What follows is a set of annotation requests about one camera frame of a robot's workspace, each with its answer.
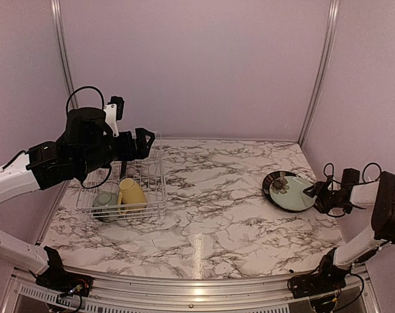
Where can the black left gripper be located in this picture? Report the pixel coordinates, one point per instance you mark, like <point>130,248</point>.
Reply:
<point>142,149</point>

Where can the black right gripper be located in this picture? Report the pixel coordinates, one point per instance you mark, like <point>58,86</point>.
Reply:
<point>318,190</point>

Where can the pale green flower plate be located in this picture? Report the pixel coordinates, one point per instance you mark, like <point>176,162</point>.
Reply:
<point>288,193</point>

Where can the red floral plate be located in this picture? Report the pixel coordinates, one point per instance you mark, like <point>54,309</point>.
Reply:
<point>123,170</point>

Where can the black rimmed cream plate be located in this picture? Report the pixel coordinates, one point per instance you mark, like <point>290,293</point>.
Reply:
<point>272,179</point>

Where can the yellow ceramic mug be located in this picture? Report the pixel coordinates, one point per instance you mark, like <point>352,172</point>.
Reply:
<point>131,197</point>

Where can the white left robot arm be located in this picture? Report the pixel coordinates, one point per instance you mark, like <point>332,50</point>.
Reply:
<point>91,141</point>

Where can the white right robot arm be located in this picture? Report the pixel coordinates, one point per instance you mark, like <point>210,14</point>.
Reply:
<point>353,191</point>

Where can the grey-green ceramic bowl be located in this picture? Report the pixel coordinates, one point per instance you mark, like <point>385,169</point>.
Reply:
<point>103,207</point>

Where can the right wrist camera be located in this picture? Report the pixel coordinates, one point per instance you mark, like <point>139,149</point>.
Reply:
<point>350,178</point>

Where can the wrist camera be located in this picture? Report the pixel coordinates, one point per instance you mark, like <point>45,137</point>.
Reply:
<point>114,113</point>
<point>350,178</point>

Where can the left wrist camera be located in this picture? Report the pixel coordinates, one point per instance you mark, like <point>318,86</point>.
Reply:
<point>114,113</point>

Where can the white wire dish rack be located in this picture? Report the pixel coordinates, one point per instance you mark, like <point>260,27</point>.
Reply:
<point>149,173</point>

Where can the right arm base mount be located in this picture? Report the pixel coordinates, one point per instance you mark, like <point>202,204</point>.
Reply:
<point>324,284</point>

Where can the aluminium front frame rail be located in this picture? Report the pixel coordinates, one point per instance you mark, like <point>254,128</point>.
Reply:
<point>121,293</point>

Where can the left aluminium corner post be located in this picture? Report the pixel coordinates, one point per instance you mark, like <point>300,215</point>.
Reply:
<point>59,32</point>

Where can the aluminium corner post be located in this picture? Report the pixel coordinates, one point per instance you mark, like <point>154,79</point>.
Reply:
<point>324,60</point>
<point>59,32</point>

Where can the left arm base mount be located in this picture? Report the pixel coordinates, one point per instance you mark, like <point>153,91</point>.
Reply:
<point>67,283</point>

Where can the right aluminium corner post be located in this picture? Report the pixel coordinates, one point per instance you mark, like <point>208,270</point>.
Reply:
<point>324,60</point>

